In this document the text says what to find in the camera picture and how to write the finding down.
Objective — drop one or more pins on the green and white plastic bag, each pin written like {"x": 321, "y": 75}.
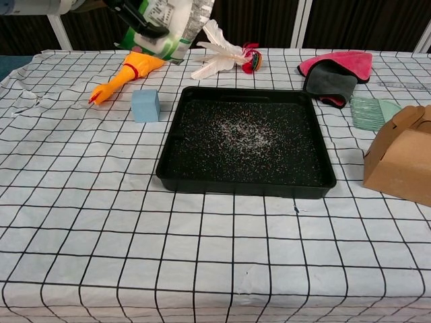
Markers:
{"x": 188, "y": 27}

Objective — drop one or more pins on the black square tray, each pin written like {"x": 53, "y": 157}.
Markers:
{"x": 242, "y": 151}

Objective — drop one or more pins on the blue foam cube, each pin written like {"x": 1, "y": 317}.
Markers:
{"x": 145, "y": 107}

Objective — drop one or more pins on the white checkered tablecloth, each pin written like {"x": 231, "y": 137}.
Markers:
{"x": 202, "y": 252}

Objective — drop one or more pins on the white feather toy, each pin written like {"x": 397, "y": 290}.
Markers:
{"x": 225, "y": 54}

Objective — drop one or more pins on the yellow rubber chicken toy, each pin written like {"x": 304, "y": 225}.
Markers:
{"x": 134, "y": 69}

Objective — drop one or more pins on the green plastic comb scoop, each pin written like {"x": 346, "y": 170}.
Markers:
{"x": 367, "y": 112}

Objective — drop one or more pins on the pink and grey cloth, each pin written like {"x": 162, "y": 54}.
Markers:
{"x": 343, "y": 62}

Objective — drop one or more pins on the brown cardboard box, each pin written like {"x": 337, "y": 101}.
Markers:
{"x": 400, "y": 161}

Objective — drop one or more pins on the dark folding partition screen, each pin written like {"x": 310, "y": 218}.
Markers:
{"x": 336, "y": 20}

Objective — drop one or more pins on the clear plastic ruler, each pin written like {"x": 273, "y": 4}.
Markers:
{"x": 400, "y": 86}

